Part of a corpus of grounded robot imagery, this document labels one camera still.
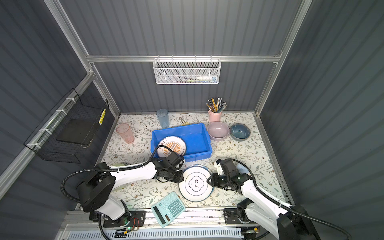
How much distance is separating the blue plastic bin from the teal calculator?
9.9 inches

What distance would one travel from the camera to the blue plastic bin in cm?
96

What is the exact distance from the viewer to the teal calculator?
0.72 meters

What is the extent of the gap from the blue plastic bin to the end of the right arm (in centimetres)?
16

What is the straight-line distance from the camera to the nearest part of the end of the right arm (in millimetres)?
616
